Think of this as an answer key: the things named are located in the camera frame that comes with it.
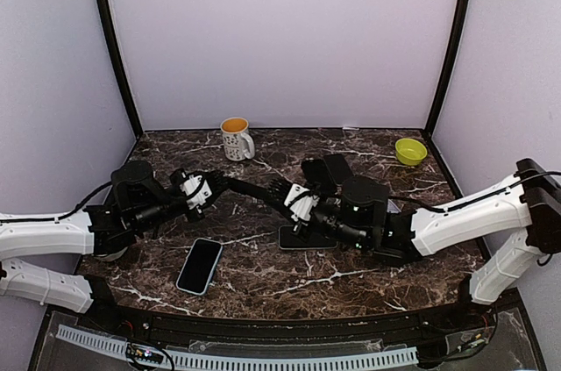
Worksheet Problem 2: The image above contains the silver phone with dark screen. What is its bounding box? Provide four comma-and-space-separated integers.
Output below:
278, 225, 337, 250

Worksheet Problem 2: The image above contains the purple phone with dark screen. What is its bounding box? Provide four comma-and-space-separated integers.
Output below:
323, 153, 353, 186

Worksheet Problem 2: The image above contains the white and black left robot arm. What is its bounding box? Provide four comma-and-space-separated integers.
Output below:
1, 161, 229, 332

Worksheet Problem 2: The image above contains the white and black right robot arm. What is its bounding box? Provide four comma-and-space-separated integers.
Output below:
268, 158, 560, 331

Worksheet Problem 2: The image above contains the phone in blue case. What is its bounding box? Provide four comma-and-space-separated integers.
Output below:
175, 238, 224, 296

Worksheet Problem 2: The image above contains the white patterned mug yellow inside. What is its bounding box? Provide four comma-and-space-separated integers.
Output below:
220, 118, 255, 161

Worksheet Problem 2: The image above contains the white fluted bowl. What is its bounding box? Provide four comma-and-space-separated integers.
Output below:
95, 247, 128, 262

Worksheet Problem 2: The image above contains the green bowl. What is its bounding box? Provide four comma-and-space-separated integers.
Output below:
395, 138, 428, 166

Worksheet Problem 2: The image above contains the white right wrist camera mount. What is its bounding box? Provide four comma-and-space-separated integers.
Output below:
285, 184, 320, 223

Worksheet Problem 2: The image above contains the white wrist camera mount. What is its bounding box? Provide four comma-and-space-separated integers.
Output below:
179, 173, 212, 210
285, 184, 320, 223

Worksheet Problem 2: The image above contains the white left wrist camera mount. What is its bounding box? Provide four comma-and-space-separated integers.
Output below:
179, 173, 212, 210

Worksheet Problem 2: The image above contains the black front rail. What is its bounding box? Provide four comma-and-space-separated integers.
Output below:
78, 303, 498, 346

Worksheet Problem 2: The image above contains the white slotted cable duct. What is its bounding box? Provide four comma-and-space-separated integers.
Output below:
55, 325, 419, 371

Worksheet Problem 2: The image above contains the black frame post left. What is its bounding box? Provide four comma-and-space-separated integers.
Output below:
96, 0, 144, 139

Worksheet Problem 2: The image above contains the black frame post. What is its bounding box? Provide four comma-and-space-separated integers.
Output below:
423, 0, 470, 139
96, 0, 144, 139

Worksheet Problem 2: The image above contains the black frame post right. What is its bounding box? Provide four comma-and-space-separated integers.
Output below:
423, 0, 470, 139

